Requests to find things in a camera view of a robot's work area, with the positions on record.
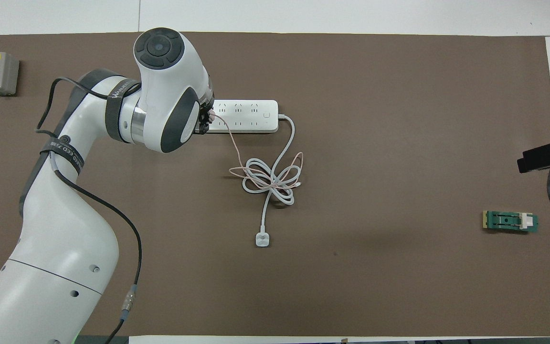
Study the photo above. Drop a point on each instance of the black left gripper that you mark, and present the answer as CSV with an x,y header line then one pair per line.
x,y
204,126

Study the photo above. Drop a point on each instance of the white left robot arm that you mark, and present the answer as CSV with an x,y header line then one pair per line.
x,y
65,239

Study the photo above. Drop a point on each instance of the white power strip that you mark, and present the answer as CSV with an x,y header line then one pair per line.
x,y
251,117

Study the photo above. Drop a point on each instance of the brown table mat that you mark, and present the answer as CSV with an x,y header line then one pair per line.
x,y
399,286

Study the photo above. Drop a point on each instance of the green knife switch yellow base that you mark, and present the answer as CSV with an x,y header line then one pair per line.
x,y
509,221

